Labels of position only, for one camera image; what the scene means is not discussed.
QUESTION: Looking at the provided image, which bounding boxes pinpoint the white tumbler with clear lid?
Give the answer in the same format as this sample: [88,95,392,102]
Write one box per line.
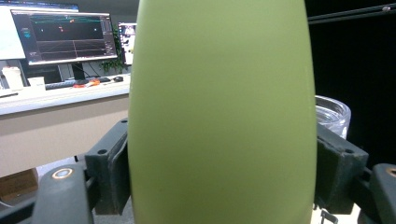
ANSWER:
[314,94,352,141]

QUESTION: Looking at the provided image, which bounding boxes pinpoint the small computer monitor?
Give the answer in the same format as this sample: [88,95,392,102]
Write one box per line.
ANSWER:
[117,21,138,66]

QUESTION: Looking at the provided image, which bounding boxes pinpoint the black curtain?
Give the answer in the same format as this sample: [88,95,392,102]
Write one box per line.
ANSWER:
[304,0,396,171]

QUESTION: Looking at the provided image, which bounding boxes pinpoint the green potted plant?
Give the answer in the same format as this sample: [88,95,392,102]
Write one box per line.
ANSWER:
[98,27,128,75]

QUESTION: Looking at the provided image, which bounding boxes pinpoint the brown cardboard box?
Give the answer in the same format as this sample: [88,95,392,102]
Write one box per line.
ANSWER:
[0,167,40,203]

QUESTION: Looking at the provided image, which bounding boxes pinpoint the white screen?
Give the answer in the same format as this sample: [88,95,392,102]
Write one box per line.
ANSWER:
[0,5,27,62]

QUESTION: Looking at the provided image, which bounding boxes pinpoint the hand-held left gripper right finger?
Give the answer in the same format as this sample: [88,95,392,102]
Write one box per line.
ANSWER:
[313,122,370,216]

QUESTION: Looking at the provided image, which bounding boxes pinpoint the orange object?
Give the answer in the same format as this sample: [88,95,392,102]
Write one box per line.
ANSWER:
[72,79,101,90]

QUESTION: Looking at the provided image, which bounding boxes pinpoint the green bottle with white cap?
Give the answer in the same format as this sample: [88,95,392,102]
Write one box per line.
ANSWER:
[127,0,318,224]

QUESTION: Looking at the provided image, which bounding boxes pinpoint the large dark computer monitor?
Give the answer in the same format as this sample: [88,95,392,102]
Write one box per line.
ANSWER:
[9,8,119,66]

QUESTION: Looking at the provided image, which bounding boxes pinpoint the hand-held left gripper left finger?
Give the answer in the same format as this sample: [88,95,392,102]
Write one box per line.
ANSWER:
[83,118,132,217]

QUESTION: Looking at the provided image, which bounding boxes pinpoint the white container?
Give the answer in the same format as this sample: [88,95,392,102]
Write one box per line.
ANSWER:
[0,65,25,91]

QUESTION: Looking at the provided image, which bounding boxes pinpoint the black metal bar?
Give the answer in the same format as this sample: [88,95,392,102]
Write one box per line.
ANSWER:
[307,3,396,26]

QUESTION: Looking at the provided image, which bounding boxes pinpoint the beige desk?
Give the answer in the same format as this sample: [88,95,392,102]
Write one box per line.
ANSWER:
[0,74,132,179]

